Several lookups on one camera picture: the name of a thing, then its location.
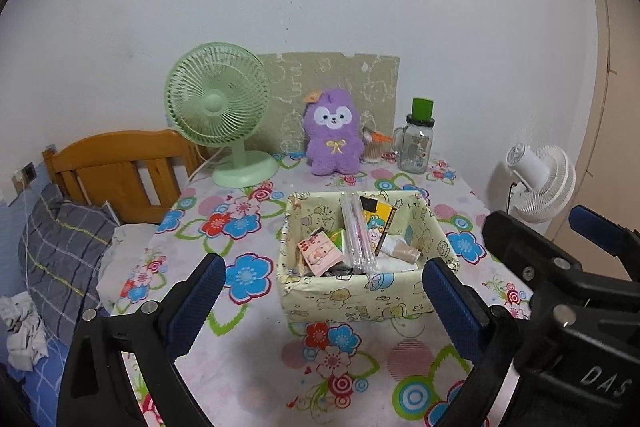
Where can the clear plastic bag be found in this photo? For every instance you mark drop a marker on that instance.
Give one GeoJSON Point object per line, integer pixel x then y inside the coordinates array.
{"type": "Point", "coordinates": [357, 237]}

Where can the green orange tissue pack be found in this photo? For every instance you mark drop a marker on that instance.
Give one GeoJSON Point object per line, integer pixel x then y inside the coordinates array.
{"type": "Point", "coordinates": [336, 241]}

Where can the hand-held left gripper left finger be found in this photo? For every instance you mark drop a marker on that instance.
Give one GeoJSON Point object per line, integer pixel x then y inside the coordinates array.
{"type": "Point", "coordinates": [195, 304]}

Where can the beige wooden door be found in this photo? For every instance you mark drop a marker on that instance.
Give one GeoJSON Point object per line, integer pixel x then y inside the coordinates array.
{"type": "Point", "coordinates": [617, 82]}

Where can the small pink red tissue pack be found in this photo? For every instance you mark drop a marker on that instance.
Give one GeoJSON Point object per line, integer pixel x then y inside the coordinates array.
{"type": "Point", "coordinates": [317, 253]}

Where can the grey plaid pillow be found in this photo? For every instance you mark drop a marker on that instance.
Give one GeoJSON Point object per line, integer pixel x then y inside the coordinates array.
{"type": "Point", "coordinates": [65, 252]}

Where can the cotton swab jar orange lid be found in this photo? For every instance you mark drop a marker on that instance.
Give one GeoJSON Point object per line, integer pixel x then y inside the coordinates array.
{"type": "Point", "coordinates": [374, 147]}

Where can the beige cosmetic tube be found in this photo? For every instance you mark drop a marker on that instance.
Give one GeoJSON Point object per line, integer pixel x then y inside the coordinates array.
{"type": "Point", "coordinates": [402, 252]}

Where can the yellow cartoon tissue pack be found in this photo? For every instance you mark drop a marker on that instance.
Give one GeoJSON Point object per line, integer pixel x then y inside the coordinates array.
{"type": "Point", "coordinates": [380, 214]}

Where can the glass jar with green lid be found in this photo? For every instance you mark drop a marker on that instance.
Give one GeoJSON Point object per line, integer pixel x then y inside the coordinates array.
{"type": "Point", "coordinates": [415, 147]}

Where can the crumpled white cloth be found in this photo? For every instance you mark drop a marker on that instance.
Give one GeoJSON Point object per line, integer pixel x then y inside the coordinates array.
{"type": "Point", "coordinates": [22, 332]}

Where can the purple plush toy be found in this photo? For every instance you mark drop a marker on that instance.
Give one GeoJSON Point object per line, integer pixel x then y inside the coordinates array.
{"type": "Point", "coordinates": [334, 132]}

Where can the white bed cloth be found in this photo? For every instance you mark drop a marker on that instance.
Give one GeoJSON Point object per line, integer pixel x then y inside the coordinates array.
{"type": "Point", "coordinates": [127, 257]}

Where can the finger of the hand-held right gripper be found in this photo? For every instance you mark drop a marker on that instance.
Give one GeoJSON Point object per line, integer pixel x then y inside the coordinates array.
{"type": "Point", "coordinates": [520, 242]}
{"type": "Point", "coordinates": [595, 227]}

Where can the green desk fan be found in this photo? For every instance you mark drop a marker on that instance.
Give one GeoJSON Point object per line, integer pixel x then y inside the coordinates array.
{"type": "Point", "coordinates": [215, 102]}

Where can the floral tablecloth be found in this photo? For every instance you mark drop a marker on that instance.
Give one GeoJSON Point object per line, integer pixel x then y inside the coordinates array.
{"type": "Point", "coordinates": [250, 347]}

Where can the yellow cartoon print storage box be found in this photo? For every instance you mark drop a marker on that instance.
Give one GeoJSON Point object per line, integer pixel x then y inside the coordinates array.
{"type": "Point", "coordinates": [350, 302]}

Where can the green cartoon print board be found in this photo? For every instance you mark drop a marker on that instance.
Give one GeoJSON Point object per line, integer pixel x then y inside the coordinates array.
{"type": "Point", "coordinates": [370, 77]}

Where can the white clip fan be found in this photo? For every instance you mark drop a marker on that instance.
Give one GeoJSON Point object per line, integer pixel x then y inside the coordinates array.
{"type": "Point", "coordinates": [542, 182]}

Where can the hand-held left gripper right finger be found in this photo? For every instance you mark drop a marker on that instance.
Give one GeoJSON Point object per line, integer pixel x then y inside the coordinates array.
{"type": "Point", "coordinates": [450, 304]}

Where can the wooden bed headboard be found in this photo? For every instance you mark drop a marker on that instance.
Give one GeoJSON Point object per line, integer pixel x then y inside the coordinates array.
{"type": "Point", "coordinates": [120, 162]}

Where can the blue checkered bed sheet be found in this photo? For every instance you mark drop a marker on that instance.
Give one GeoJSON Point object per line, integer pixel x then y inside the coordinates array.
{"type": "Point", "coordinates": [35, 392]}

